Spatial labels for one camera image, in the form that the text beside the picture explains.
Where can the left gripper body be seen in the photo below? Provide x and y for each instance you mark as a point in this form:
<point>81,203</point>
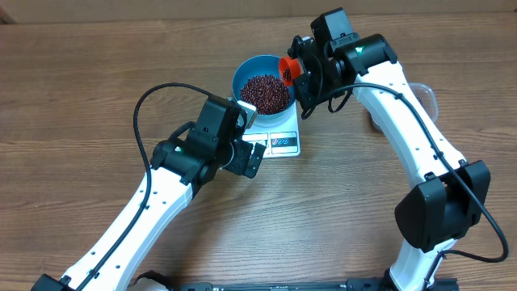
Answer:
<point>238,162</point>

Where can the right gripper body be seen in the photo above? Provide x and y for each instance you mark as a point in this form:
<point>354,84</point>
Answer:
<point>320,90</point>

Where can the red scoop blue handle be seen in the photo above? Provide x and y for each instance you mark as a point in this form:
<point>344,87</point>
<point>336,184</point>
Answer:
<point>293,64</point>

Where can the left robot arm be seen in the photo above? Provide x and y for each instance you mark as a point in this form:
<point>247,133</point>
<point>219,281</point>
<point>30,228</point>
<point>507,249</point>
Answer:
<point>179,166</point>

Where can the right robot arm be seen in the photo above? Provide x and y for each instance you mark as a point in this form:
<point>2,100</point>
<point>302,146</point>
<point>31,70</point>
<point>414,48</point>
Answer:
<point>447,192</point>

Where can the red beans in scoop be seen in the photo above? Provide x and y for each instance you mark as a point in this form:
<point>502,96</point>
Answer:
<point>286,75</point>

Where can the white digital kitchen scale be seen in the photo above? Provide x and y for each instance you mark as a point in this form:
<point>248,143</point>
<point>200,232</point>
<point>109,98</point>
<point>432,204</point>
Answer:
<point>278,132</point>

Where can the red beans in bowl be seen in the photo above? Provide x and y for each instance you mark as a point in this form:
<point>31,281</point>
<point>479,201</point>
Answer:
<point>267,93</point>

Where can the blue bowl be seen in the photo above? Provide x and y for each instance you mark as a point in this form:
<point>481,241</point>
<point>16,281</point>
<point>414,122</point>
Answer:
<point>255,66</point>

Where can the clear plastic container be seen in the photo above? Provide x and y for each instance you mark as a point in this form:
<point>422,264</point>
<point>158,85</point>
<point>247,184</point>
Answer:
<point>426,96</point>

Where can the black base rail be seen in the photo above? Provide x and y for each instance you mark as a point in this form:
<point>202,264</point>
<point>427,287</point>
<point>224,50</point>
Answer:
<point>154,281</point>

